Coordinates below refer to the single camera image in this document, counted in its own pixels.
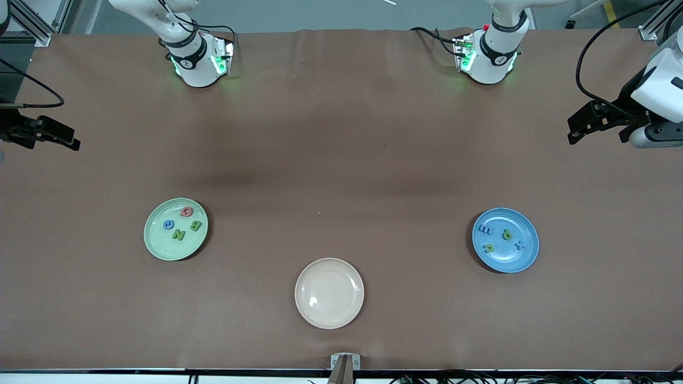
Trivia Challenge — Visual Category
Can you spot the black cable bundle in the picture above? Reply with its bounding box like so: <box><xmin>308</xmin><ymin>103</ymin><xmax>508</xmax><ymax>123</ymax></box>
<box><xmin>390</xmin><ymin>368</ymin><xmax>683</xmax><ymax>384</ymax></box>

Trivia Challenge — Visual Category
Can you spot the white stand leg black caster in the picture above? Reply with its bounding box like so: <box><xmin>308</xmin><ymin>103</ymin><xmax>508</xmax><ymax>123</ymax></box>
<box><xmin>566</xmin><ymin>0</ymin><xmax>601</xmax><ymax>30</ymax></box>

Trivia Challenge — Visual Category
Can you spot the left arm base connector plate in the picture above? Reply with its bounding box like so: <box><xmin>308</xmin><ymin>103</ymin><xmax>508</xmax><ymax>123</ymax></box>
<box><xmin>452</xmin><ymin>35</ymin><xmax>475</xmax><ymax>73</ymax></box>

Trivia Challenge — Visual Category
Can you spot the aluminium frame profile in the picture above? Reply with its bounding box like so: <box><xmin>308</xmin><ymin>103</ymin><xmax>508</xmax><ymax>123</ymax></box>
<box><xmin>639</xmin><ymin>0</ymin><xmax>683</xmax><ymax>42</ymax></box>
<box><xmin>0</xmin><ymin>0</ymin><xmax>73</xmax><ymax>47</ymax></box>

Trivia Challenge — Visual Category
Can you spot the right arm base connector plate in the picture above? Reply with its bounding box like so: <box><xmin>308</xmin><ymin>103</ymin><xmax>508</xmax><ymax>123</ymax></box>
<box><xmin>212</xmin><ymin>35</ymin><xmax>235</xmax><ymax>76</ymax></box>

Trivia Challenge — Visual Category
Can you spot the blue plate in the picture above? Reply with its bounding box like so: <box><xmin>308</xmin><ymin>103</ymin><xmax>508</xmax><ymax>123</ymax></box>
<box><xmin>472</xmin><ymin>207</ymin><xmax>539</xmax><ymax>274</ymax></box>

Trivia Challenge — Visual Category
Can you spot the green plate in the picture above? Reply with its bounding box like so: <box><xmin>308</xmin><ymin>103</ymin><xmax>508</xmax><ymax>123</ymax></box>
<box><xmin>144</xmin><ymin>198</ymin><xmax>209</xmax><ymax>261</ymax></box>

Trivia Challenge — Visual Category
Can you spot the black arm base cable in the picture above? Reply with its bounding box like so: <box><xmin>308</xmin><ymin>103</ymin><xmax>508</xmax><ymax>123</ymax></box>
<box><xmin>410</xmin><ymin>27</ymin><xmax>462</xmax><ymax>57</ymax></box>
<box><xmin>160</xmin><ymin>0</ymin><xmax>238</xmax><ymax>38</ymax></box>

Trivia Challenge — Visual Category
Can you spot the brown table mat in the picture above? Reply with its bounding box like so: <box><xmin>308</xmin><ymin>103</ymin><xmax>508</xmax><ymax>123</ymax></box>
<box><xmin>0</xmin><ymin>28</ymin><xmax>683</xmax><ymax>372</ymax></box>

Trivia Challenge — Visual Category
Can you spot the black right arm base cable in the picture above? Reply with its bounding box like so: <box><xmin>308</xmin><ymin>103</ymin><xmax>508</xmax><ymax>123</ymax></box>
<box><xmin>160</xmin><ymin>0</ymin><xmax>238</xmax><ymax>38</ymax></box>

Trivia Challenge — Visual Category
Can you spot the black left arm base cable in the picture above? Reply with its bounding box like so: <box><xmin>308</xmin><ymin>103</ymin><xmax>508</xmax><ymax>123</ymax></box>
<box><xmin>410</xmin><ymin>27</ymin><xmax>462</xmax><ymax>57</ymax></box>

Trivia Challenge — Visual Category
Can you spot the beige plate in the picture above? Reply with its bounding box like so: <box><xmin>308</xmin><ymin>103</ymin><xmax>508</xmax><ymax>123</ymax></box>
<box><xmin>295</xmin><ymin>258</ymin><xmax>365</xmax><ymax>330</ymax></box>

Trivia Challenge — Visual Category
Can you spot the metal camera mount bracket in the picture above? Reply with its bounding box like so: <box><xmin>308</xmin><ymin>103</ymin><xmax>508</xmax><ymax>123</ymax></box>
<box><xmin>328</xmin><ymin>353</ymin><xmax>361</xmax><ymax>384</ymax></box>

